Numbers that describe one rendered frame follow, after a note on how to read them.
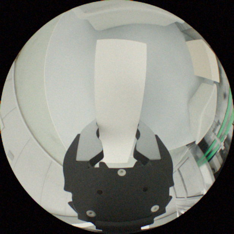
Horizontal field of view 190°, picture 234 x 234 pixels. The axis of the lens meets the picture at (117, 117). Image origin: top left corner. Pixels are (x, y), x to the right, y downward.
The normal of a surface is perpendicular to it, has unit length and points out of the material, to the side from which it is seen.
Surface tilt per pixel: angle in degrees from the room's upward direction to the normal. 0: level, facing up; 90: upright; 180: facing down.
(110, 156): 0
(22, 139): 90
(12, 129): 90
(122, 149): 0
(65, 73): 0
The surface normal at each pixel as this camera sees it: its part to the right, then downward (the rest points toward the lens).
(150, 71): 0.03, 0.48
